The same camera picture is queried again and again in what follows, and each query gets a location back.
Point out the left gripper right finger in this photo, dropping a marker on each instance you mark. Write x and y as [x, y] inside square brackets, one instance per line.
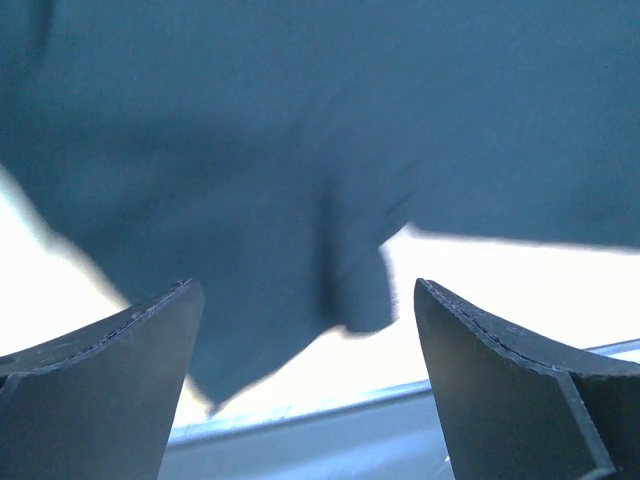
[514, 404]

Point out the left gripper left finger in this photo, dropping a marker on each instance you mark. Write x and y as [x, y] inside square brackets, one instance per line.
[99, 402]

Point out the black t-shirt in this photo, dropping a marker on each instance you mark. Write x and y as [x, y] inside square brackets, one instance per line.
[268, 149]

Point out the aluminium frame rail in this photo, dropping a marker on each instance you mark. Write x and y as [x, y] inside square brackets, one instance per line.
[389, 434]

